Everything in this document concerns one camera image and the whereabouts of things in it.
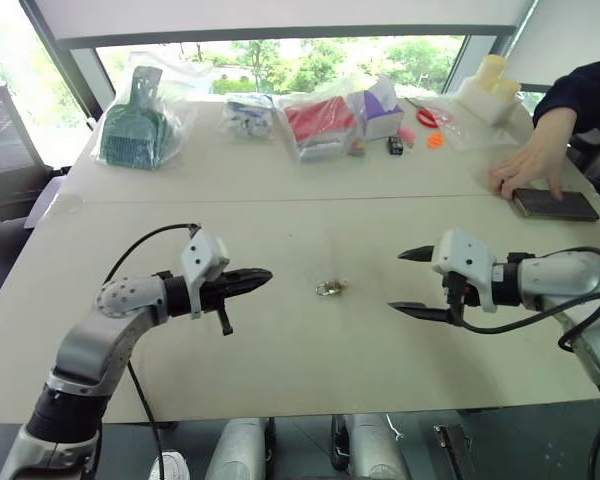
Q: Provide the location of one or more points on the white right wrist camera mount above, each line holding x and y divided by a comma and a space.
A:
462, 255

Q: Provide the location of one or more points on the small black box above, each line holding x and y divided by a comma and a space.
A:
395, 145

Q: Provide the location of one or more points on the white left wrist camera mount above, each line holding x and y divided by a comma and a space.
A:
202, 255

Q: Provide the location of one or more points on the dark window frame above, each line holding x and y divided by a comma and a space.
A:
280, 32

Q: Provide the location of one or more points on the bag of blue white items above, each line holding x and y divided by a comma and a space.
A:
247, 116

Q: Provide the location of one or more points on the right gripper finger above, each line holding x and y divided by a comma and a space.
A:
420, 254
422, 311

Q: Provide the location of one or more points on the black chair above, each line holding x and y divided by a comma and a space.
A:
5, 150

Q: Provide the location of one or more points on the green dustpan in bag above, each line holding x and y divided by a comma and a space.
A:
180, 100

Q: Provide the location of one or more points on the red package in clear bag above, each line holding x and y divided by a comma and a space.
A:
317, 122

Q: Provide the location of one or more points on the person's dark navy clothing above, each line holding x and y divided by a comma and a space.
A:
585, 95

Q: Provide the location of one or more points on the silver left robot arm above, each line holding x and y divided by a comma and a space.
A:
105, 340

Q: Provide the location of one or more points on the small orange item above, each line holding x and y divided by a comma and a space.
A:
436, 141

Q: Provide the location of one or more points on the white holder with cream cylinders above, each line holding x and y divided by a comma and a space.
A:
490, 87

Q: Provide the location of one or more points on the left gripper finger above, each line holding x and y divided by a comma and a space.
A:
245, 291
250, 276

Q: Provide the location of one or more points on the black flat phone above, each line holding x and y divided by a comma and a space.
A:
555, 205

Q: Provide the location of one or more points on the small colourful cube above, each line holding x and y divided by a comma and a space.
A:
357, 148

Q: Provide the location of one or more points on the purple white tissue box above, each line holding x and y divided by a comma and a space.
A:
380, 112

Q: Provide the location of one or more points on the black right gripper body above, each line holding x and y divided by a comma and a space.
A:
460, 297

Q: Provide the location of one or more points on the white round object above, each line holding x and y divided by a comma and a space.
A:
172, 467

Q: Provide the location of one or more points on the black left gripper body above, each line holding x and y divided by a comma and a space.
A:
215, 295

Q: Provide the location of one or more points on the silver rounded leg cover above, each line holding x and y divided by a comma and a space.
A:
375, 447
237, 450

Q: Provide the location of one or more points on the person's bare forearm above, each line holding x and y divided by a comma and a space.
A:
555, 127

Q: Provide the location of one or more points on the black metal bracket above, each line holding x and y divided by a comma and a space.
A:
455, 452

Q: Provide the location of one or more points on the small pink item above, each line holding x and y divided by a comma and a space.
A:
406, 135

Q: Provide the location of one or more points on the green plastic scoop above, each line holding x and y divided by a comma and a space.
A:
135, 130

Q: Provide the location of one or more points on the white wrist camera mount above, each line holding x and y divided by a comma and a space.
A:
462, 255
202, 255

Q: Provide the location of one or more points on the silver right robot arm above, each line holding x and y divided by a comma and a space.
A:
565, 280

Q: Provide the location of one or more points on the person's bare hand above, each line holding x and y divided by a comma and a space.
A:
527, 167

